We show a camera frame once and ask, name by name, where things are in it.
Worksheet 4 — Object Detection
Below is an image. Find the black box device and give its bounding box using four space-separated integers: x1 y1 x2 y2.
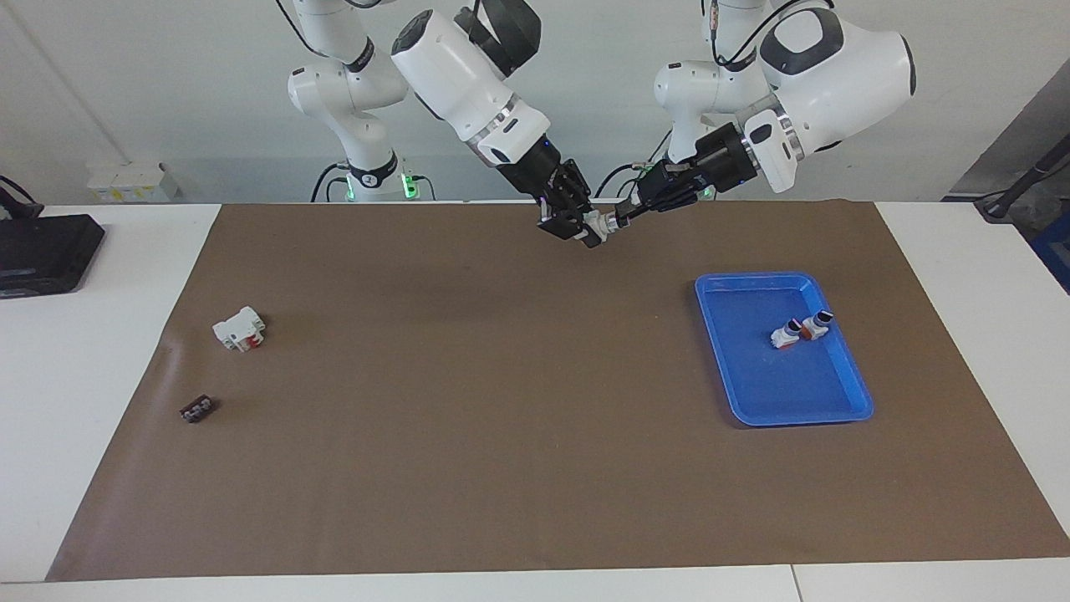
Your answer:
0 213 107 298

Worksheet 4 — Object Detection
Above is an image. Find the black arm base cable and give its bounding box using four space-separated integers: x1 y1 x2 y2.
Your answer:
595 134 675 200
311 163 349 203

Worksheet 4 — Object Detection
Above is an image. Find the blue crate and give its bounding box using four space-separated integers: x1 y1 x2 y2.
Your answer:
1030 226 1070 295

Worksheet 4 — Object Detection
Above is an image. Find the white circuit breaker red lever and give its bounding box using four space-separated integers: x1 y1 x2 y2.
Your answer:
212 306 267 353

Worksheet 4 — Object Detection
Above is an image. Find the brown table mat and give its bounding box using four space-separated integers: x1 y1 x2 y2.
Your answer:
46 201 1070 582

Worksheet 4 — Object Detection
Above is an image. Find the black right arm base cable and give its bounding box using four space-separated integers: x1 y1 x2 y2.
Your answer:
311 163 349 203

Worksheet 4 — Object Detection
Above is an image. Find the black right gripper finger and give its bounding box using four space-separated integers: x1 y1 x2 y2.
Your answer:
539 205 604 249
558 159 596 214

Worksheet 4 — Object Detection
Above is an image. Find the black cable beside box device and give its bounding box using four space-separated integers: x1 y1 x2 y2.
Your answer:
0 176 43 221

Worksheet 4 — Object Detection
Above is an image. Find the black tripod stand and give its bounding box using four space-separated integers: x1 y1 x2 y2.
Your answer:
974 134 1070 223

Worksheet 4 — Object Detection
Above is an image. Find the black left arm base cable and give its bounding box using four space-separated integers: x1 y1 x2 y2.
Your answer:
595 134 675 200

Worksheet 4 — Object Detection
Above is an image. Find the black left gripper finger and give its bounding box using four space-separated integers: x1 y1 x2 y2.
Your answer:
639 163 690 197
616 188 696 222

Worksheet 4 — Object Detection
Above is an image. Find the blue plastic tray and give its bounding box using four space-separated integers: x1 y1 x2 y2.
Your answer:
695 272 875 427

